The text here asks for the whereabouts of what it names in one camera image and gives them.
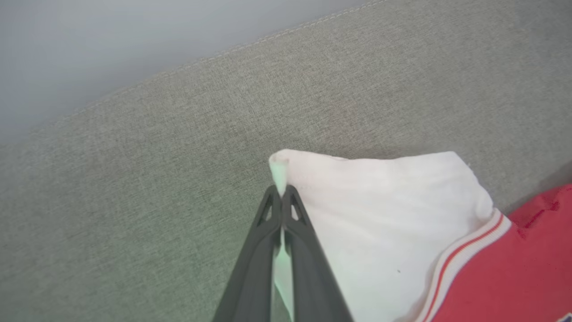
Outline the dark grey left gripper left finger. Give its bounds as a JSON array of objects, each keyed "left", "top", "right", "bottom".
[{"left": 212, "top": 185, "right": 282, "bottom": 322}]

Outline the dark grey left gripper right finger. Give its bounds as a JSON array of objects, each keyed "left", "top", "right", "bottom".
[{"left": 283, "top": 185, "right": 353, "bottom": 322}]

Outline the red and white jersey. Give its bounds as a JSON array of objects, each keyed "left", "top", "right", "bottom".
[{"left": 268, "top": 149, "right": 572, "bottom": 322}]

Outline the grey fabric sofa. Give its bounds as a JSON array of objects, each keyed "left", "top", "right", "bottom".
[{"left": 0, "top": 0, "right": 572, "bottom": 322}]

